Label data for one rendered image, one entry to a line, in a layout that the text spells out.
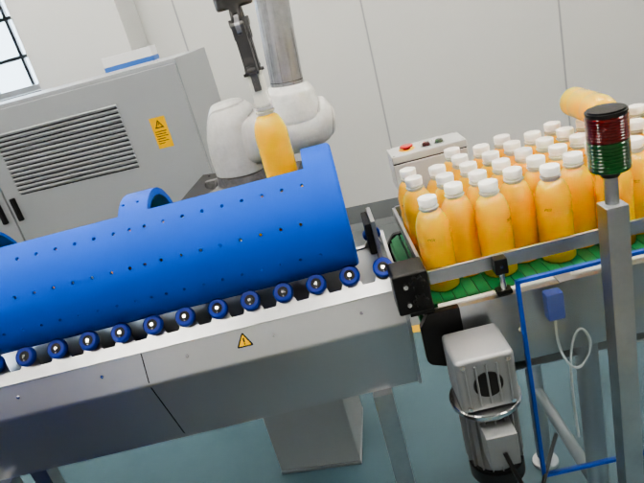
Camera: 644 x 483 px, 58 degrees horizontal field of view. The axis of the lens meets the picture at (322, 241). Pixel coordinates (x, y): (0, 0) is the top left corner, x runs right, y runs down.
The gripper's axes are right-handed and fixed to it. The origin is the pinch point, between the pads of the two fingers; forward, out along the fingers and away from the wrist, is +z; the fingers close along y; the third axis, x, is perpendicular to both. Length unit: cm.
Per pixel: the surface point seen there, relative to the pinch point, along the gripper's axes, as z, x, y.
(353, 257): 37.2, 9.9, 11.1
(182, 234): 22.1, -22.6, 12.1
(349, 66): 30, 36, -265
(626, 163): 21, 55, 38
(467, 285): 48, 32, 15
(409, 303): 44, 18, 24
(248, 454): 138, -50, -56
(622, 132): 16, 55, 39
